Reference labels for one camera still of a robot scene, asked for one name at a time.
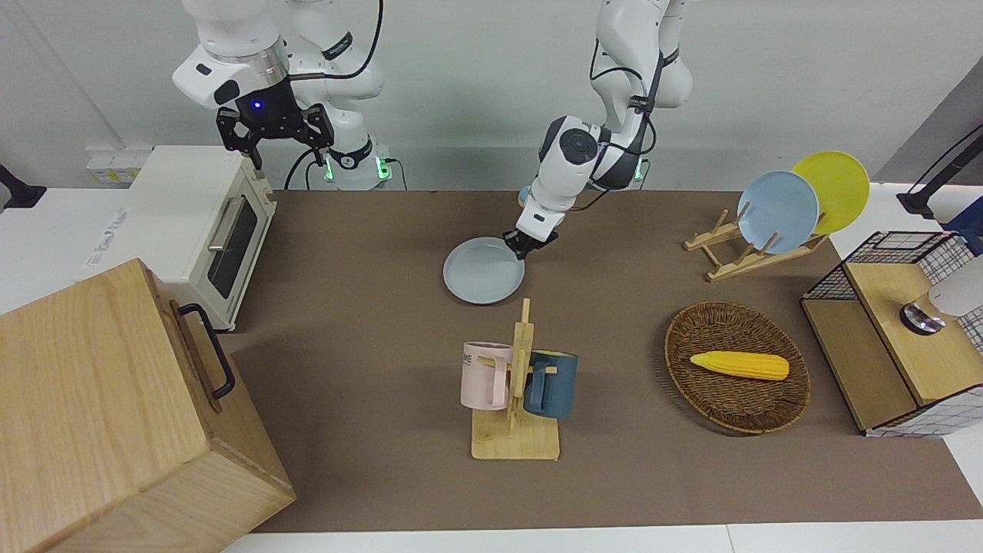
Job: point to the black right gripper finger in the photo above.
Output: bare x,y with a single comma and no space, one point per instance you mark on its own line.
321,127
230,130

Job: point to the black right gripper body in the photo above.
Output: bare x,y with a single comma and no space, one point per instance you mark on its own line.
269,111

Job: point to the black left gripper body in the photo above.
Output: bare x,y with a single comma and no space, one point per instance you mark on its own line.
537,238

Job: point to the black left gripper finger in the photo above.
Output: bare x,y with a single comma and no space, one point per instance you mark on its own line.
511,238
525,252

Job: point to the gray plate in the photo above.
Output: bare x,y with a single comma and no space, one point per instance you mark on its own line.
482,273

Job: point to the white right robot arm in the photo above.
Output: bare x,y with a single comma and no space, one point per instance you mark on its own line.
230,46

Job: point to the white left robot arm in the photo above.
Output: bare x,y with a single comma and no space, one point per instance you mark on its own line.
568,165

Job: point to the wooden plate rack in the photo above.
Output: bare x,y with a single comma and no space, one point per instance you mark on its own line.
741,265

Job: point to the light blue plate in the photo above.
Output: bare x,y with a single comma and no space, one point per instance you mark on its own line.
776,211

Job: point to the yellow plate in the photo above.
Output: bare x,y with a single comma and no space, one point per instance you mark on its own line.
841,184

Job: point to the small blue round bell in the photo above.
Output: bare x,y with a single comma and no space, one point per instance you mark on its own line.
523,197

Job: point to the white toaster oven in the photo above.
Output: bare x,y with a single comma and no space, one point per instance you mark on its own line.
177,215

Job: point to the dark blue mug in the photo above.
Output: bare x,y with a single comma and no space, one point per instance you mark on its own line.
557,384

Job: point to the pink mug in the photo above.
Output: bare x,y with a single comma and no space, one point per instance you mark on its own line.
480,380

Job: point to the brown table mat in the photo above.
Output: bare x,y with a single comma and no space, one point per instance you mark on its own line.
384,346

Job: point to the wooden mug holder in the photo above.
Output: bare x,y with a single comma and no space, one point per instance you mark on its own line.
514,442

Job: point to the yellow corn cob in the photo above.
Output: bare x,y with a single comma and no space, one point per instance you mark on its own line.
741,365

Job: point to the brown wicker basket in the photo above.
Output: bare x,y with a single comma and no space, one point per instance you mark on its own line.
737,403

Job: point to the blue object behind shelf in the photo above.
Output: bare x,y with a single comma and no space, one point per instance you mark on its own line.
969,226

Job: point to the black clamp mount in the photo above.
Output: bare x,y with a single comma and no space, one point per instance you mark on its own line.
19,192

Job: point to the black camera stand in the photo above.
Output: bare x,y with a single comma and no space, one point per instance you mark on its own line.
921,201

